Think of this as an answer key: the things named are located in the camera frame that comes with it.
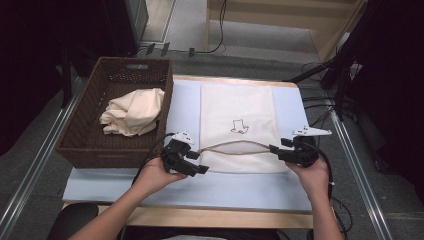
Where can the black tripod stand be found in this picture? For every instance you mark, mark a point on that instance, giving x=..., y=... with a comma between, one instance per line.
x=341, y=83

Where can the metal floor rail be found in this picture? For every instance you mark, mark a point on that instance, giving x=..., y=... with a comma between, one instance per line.
x=36, y=166
x=360, y=173

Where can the dark cabinet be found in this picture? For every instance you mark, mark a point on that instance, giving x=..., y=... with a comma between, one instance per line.
x=140, y=16

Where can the person's right hand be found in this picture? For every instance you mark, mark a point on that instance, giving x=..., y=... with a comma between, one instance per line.
x=315, y=180

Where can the wooden table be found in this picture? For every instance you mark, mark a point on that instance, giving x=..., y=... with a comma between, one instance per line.
x=216, y=220

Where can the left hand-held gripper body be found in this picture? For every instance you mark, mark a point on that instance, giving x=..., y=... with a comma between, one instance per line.
x=173, y=155

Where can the cream cloth garment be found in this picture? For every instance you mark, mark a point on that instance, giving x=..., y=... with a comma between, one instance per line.
x=133, y=111

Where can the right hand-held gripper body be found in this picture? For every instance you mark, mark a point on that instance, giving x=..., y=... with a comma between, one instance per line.
x=303, y=153

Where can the person's dark clothing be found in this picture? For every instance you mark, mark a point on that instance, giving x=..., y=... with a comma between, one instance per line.
x=200, y=233

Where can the person's left hand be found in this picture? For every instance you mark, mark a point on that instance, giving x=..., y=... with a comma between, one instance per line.
x=153, y=176

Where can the black chair seat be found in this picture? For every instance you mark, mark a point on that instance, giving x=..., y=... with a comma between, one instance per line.
x=71, y=218

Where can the black curtain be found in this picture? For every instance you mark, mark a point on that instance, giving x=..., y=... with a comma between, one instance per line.
x=393, y=83
x=33, y=66

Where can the brown wicker basket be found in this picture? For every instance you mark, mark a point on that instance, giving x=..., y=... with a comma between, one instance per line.
x=100, y=150

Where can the white table mat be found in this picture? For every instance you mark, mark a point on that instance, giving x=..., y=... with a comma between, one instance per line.
x=216, y=190

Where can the light wooden platform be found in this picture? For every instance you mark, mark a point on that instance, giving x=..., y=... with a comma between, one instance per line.
x=266, y=13

